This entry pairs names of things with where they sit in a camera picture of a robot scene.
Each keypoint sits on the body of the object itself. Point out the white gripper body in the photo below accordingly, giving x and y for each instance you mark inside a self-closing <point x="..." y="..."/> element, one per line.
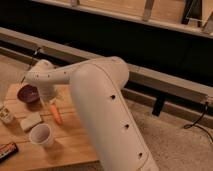
<point x="47" y="93"/>

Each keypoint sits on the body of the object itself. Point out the white paper cup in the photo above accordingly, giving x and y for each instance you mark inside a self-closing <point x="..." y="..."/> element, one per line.
<point x="42" y="135"/>

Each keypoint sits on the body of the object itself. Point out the wooden board table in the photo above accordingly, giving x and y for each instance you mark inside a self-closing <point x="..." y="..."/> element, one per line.
<point x="71" y="143"/>

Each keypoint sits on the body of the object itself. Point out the black rail bracket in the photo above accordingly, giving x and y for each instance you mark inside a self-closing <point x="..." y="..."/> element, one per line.
<point x="158" y="105"/>

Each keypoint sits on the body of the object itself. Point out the small glass jar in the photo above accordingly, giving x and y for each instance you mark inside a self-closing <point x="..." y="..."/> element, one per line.
<point x="5" y="115"/>

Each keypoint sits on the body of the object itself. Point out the beige sponge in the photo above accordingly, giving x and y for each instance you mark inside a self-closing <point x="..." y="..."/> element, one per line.
<point x="30" y="121"/>

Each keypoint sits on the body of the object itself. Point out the grey metal rail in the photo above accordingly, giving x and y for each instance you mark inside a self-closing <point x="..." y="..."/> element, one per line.
<point x="163" y="83"/>

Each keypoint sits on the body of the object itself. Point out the dark purple ceramic bowl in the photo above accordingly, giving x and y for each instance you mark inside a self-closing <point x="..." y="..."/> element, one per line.
<point x="28" y="94"/>

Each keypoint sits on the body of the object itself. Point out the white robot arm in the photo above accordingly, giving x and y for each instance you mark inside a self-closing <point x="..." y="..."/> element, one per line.
<point x="96" y="94"/>

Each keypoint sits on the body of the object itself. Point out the dark candy bar wrapper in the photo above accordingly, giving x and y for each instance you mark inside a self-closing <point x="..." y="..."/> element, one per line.
<point x="7" y="151"/>

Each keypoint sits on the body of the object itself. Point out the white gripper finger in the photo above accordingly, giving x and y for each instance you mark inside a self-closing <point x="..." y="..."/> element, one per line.
<point x="43" y="102"/>
<point x="55" y="98"/>

